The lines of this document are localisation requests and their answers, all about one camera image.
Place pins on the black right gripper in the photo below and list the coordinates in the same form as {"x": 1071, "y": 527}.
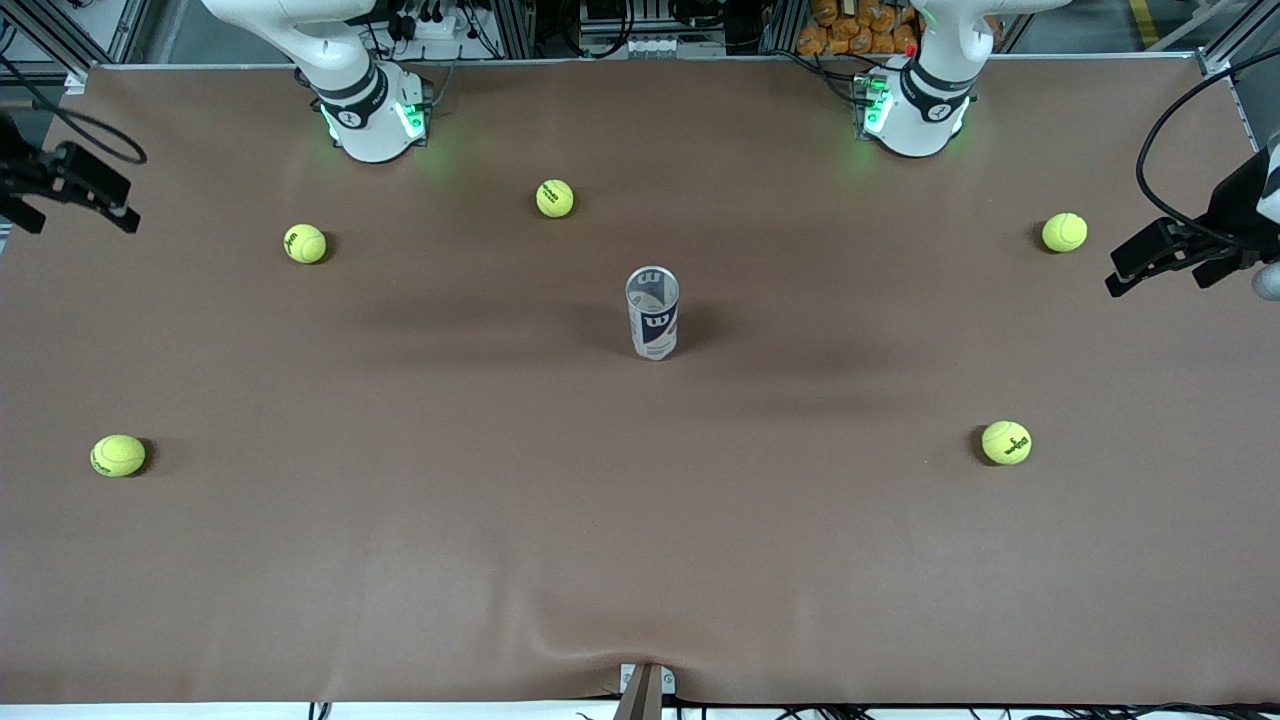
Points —
{"x": 22, "y": 172}

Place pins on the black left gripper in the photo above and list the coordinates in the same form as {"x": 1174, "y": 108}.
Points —
{"x": 1236, "y": 205}

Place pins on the white and blue tennis can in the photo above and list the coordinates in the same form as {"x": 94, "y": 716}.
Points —
{"x": 653, "y": 320}

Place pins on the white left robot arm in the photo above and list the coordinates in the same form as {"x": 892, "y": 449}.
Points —
{"x": 925, "y": 110}

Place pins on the yellow-green tennis ball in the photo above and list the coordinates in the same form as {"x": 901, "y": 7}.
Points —
{"x": 1064, "y": 232}
{"x": 1006, "y": 442}
{"x": 118, "y": 455}
{"x": 555, "y": 198}
{"x": 305, "y": 243}

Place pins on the orange packaged goods pile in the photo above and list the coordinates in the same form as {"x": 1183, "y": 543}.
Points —
{"x": 840, "y": 30}

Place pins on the white power strip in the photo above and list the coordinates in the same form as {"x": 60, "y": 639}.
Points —
{"x": 445, "y": 28}

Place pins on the white terminal strip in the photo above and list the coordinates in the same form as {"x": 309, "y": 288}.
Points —
{"x": 650, "y": 46}

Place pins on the brown table mat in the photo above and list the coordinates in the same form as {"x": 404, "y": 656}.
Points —
{"x": 640, "y": 560}

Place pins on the aluminium frame corner bracket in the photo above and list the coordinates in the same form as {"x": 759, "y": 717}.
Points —
{"x": 76, "y": 80}
{"x": 1215, "y": 62}

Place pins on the grey metal mounting bracket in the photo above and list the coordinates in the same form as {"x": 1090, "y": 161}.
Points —
{"x": 668, "y": 682}

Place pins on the brown camera pole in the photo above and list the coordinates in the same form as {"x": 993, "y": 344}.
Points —
{"x": 640, "y": 702}

